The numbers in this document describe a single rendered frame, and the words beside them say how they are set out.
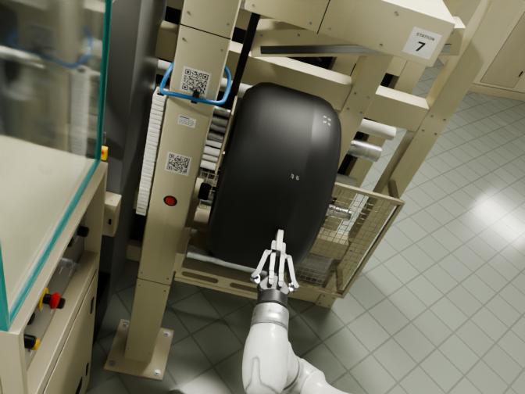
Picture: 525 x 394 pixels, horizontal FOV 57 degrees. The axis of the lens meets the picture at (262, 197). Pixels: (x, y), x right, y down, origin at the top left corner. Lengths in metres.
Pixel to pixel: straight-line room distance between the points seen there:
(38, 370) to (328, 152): 0.96
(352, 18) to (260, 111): 0.40
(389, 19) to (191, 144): 0.69
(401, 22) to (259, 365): 1.04
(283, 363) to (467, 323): 2.37
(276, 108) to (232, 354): 1.50
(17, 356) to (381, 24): 1.27
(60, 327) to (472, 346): 2.46
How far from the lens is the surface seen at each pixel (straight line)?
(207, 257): 1.68
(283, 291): 1.25
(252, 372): 1.12
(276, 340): 1.14
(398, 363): 2.93
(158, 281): 1.95
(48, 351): 1.47
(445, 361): 3.12
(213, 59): 1.32
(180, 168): 1.53
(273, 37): 1.71
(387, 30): 1.57
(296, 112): 1.41
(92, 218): 1.55
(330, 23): 1.54
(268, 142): 1.33
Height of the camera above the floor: 2.18
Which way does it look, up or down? 40 degrees down
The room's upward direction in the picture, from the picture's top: 21 degrees clockwise
